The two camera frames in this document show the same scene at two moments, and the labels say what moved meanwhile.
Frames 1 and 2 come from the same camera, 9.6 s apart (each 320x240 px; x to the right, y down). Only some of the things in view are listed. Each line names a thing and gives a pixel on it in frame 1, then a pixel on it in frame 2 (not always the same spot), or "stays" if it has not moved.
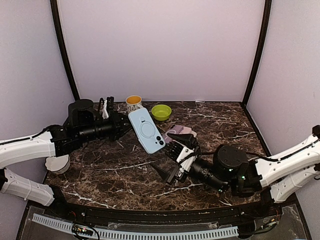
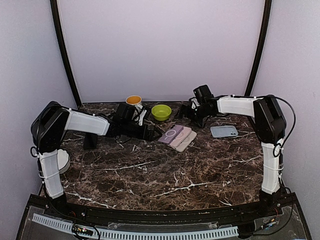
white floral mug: x=133 y=102 stays
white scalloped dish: x=58 y=165 stays
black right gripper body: x=181 y=179 to x=195 y=113
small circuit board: x=81 y=230 stays
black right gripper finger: x=168 y=178 to x=198 y=122
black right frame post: x=268 y=7 stays
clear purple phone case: x=173 y=129 stays
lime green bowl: x=161 y=112 stays
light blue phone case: x=146 y=130 to x=222 y=131
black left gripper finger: x=123 y=119 to x=152 y=138
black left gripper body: x=114 y=126 to x=144 y=136
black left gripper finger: x=118 y=134 to x=156 y=131
